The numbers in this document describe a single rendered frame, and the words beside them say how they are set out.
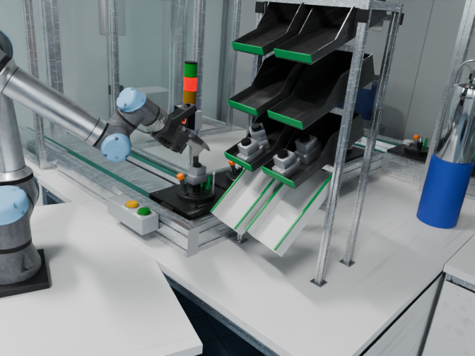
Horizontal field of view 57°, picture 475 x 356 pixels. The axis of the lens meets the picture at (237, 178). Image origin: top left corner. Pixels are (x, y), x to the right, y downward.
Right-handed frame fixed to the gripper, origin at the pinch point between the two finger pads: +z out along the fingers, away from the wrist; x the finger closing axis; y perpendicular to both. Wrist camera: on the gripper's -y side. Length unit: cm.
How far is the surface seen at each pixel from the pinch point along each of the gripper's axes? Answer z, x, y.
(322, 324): 9, 64, 32
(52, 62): -10, -105, -10
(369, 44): 337, -162, -265
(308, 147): -7.7, 45.0, -8.1
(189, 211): 2.6, 8.2, 22.4
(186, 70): -6.0, -18.3, -22.9
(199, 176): 5.6, 2.1, 9.9
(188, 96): -0.2, -17.5, -15.6
